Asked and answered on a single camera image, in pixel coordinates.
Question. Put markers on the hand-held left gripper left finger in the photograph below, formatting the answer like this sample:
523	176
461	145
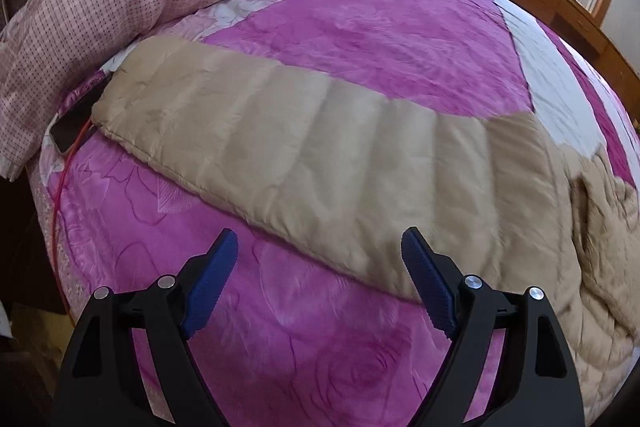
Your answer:
210	287

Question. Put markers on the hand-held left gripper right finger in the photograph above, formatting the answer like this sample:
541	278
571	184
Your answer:
429	287

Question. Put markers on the beige down jacket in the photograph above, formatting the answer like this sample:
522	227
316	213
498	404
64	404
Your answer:
325	147

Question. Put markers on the black phone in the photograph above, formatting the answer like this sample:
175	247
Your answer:
67	129

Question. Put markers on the pink floral blanket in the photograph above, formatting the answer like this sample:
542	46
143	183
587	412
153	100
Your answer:
375	32

